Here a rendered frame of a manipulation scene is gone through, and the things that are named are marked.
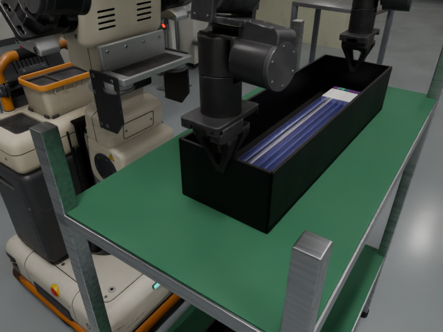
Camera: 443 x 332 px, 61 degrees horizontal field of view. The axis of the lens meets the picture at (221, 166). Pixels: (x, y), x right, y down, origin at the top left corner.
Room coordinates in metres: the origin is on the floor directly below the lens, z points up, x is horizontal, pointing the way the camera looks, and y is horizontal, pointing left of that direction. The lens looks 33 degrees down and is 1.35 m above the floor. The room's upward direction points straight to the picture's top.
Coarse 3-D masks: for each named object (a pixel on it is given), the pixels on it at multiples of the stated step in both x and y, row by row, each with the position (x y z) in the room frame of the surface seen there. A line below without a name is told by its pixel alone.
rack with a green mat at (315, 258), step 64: (384, 128) 0.78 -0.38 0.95; (64, 192) 0.48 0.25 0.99; (128, 192) 0.53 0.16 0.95; (320, 192) 0.53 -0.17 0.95; (384, 192) 0.53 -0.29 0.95; (128, 256) 0.39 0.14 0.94; (192, 256) 0.38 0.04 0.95; (256, 256) 0.38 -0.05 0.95; (320, 256) 0.24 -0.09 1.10; (384, 256) 0.95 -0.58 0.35; (192, 320) 0.69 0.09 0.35; (256, 320) 0.28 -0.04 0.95; (320, 320) 0.28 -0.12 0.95
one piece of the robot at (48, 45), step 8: (16, 40) 0.87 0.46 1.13; (32, 40) 0.83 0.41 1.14; (40, 40) 0.84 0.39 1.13; (48, 40) 0.85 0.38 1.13; (56, 40) 0.86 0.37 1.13; (32, 48) 0.83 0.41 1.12; (40, 48) 0.82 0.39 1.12; (48, 48) 0.83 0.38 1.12; (56, 48) 0.85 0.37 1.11; (40, 56) 0.82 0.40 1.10
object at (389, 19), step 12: (300, 0) 3.45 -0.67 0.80; (312, 0) 3.45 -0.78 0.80; (324, 0) 3.45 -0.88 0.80; (336, 0) 3.45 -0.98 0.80; (348, 0) 3.45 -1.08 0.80; (348, 12) 3.05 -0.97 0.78; (384, 12) 3.09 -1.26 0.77; (312, 36) 3.69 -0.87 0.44; (384, 36) 3.24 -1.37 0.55; (312, 48) 3.68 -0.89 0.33; (384, 48) 3.23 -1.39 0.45; (312, 60) 3.67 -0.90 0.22
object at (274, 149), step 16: (336, 96) 0.86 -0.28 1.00; (352, 96) 0.86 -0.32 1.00; (304, 112) 0.77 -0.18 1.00; (320, 112) 0.77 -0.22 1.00; (336, 112) 0.77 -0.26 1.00; (288, 128) 0.69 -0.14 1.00; (304, 128) 0.69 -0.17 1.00; (256, 144) 0.62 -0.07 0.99; (272, 144) 0.62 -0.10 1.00; (288, 144) 0.62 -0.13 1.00; (256, 160) 0.57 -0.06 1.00; (272, 160) 0.57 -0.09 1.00
